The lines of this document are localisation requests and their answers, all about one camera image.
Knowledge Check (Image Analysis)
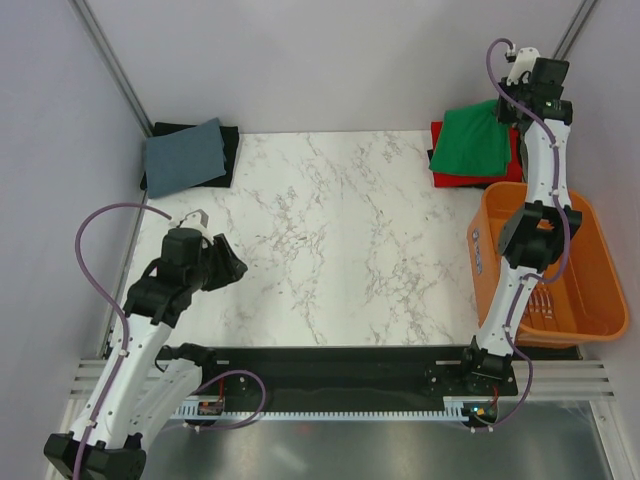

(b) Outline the green polo shirt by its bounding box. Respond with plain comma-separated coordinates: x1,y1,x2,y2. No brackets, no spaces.
430,100,511,177

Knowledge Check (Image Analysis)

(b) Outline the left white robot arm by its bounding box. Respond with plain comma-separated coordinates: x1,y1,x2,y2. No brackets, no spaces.
44,227,248,479

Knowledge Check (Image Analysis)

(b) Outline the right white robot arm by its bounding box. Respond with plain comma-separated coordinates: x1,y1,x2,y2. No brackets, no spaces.
457,79,582,395

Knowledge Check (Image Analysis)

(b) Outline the folded red shirt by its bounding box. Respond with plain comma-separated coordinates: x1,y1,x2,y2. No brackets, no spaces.
431,119,525,187

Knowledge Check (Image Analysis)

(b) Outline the folded grey-blue shirt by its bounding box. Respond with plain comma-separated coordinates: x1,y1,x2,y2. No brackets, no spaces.
143,117,227,200

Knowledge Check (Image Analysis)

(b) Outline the folded black shirt left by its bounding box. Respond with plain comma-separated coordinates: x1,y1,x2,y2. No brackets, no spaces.
139,121,241,191

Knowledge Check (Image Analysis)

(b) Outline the orange plastic basket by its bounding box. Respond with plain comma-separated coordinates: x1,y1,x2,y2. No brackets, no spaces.
467,182,629,348

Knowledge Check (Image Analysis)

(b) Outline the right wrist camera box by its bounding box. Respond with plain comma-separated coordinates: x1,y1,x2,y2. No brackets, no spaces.
506,47,570,87

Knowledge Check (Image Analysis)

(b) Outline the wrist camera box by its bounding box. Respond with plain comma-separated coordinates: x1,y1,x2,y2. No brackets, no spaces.
506,47,570,87
169,209,213,240

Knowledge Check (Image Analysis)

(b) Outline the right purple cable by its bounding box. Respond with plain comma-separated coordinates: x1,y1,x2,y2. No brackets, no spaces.
459,38,571,434

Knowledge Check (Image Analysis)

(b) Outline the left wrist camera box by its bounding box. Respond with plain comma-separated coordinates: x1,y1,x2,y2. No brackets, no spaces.
169,209,213,240

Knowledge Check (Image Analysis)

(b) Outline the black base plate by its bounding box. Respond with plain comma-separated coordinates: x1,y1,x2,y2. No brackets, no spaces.
158,343,518,412

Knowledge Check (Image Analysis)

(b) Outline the right aluminium corner post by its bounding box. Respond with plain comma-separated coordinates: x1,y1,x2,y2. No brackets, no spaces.
514,0,601,132

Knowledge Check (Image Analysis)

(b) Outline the aluminium corner post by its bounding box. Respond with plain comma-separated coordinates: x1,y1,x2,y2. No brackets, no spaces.
69,0,152,137
514,0,601,132

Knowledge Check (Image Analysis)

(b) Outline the white slotted cable duct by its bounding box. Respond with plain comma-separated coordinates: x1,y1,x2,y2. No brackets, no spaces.
170,397,497,422

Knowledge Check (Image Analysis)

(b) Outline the left aluminium corner post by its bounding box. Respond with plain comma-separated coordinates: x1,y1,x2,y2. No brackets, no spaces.
69,0,152,137

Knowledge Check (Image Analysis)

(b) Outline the aluminium rail frame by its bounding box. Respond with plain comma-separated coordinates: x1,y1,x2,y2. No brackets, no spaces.
69,360,615,401

